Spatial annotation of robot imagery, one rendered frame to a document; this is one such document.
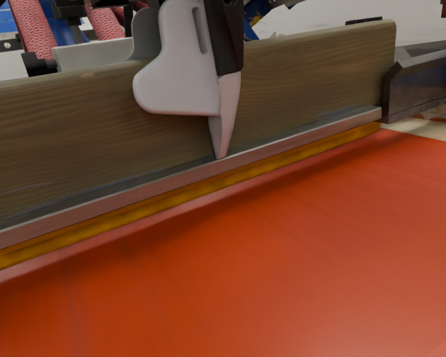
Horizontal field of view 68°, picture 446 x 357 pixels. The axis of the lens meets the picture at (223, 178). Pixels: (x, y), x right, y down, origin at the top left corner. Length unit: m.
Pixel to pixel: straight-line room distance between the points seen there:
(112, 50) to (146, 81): 0.30
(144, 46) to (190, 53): 0.06
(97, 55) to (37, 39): 0.22
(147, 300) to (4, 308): 0.08
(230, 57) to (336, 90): 0.12
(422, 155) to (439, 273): 0.15
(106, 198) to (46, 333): 0.07
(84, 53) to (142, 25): 0.24
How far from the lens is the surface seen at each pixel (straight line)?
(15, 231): 0.20
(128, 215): 0.23
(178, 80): 0.19
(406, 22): 2.53
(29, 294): 0.21
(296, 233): 0.20
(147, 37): 0.24
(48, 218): 0.19
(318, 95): 0.27
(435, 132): 0.38
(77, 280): 0.21
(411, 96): 0.34
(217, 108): 0.19
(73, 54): 0.47
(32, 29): 0.71
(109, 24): 0.71
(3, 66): 4.33
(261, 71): 0.24
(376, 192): 0.25
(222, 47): 0.19
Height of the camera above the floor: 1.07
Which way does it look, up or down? 24 degrees down
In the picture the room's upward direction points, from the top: 8 degrees counter-clockwise
